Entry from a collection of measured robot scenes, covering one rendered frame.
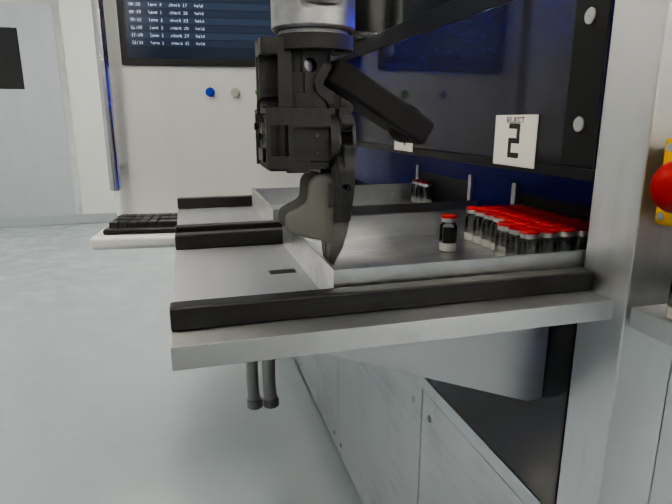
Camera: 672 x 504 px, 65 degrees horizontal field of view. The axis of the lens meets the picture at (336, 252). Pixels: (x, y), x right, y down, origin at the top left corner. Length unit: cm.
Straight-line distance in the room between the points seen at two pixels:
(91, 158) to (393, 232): 538
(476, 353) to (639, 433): 17
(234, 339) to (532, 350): 35
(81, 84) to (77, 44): 37
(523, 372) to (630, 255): 19
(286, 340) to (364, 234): 35
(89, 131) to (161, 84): 462
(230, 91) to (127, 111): 25
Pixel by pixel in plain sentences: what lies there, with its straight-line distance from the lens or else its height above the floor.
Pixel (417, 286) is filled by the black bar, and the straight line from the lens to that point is 48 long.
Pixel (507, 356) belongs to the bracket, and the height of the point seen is 79.
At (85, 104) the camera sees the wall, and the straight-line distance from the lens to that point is 601.
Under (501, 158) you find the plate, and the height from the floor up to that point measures 100.
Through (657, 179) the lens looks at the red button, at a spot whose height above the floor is 100.
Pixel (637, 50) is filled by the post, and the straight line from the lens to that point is 55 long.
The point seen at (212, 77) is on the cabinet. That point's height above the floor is 114.
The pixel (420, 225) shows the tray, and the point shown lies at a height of 90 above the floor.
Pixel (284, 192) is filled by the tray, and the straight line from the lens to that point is 106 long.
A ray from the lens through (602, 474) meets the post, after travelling 63.
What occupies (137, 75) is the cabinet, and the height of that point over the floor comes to 115.
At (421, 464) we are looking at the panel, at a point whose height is 43.
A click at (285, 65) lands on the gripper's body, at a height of 109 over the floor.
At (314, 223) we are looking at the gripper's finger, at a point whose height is 95.
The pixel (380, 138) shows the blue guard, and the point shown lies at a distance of 110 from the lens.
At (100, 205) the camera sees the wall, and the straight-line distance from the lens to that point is 606.
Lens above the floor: 104
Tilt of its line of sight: 14 degrees down
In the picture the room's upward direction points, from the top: straight up
